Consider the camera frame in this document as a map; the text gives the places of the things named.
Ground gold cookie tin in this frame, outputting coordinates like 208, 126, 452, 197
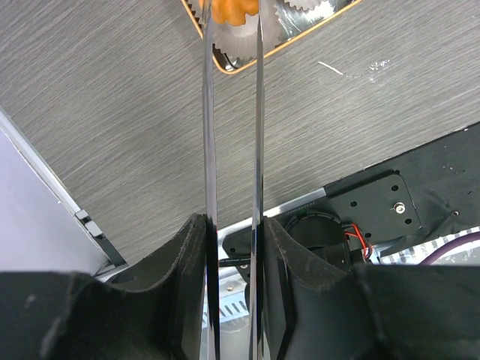
182, 1, 356, 75

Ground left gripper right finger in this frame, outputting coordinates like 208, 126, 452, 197
264, 219, 479, 359

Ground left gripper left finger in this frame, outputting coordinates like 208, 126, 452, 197
1, 214, 206, 359

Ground aluminium frame rail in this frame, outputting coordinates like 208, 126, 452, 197
0, 106, 327, 286

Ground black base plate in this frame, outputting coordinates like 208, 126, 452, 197
220, 122, 480, 271

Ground orange flower cookie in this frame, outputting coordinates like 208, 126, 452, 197
209, 0, 259, 26

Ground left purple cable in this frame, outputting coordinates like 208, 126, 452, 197
418, 231, 480, 266

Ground metal tongs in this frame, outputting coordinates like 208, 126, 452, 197
202, 1, 266, 359

